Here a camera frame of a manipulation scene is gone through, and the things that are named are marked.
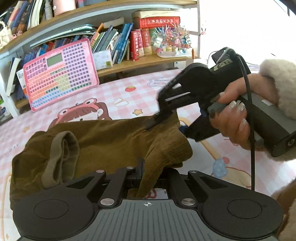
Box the colourful paper flower ornament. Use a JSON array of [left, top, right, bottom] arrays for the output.
[[151, 25, 192, 58]]

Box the right hand with painted nails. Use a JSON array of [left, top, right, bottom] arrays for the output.
[[210, 73, 279, 150]]

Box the brown corduroy garment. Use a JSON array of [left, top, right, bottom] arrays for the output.
[[10, 114, 193, 206]]

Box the white box with yellow label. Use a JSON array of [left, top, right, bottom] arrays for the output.
[[93, 49, 113, 70]]

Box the pink checkered cartoon table mat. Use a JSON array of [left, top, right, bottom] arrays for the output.
[[0, 68, 296, 241]]

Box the white wooden bookshelf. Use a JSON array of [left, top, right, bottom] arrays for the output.
[[0, 0, 201, 119]]

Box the red dictionary lying flat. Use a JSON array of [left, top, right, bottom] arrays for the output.
[[137, 16, 181, 29]]

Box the fluffy beige sleeve forearm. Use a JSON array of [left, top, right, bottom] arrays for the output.
[[259, 59, 296, 120]]

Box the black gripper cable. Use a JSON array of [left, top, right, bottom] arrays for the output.
[[227, 49, 256, 191]]

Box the pink toy keyboard tablet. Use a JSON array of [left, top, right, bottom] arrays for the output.
[[23, 38, 99, 112]]

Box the red upright dictionary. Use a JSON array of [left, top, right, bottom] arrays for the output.
[[130, 31, 139, 61]]

